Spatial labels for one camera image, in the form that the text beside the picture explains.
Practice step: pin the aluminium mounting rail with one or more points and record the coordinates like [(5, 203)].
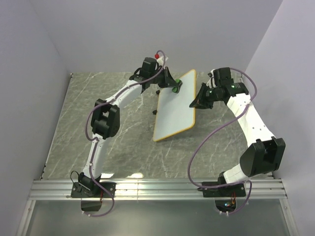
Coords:
[(150, 189)]

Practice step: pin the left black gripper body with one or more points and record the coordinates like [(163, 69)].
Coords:
[(159, 80)]

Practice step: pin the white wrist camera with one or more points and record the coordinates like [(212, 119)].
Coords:
[(210, 82), (161, 59)]

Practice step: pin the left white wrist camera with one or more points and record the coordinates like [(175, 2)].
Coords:
[(161, 59)]

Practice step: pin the green whiteboard eraser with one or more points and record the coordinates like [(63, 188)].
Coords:
[(176, 89)]

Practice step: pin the yellow framed whiteboard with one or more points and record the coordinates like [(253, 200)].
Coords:
[(174, 115)]

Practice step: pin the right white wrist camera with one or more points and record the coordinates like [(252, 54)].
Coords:
[(210, 82)]

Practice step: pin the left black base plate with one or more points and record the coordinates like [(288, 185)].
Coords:
[(79, 191)]

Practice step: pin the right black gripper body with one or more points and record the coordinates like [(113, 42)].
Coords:
[(210, 96)]

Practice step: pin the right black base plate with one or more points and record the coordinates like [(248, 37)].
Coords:
[(237, 190)]

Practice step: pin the metal wire board stand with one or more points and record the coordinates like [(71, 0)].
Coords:
[(154, 112)]

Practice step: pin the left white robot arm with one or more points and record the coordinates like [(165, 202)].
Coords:
[(103, 121)]

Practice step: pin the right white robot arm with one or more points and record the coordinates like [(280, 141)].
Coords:
[(265, 151)]

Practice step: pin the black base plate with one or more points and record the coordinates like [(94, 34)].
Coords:
[(237, 190), (79, 191)]

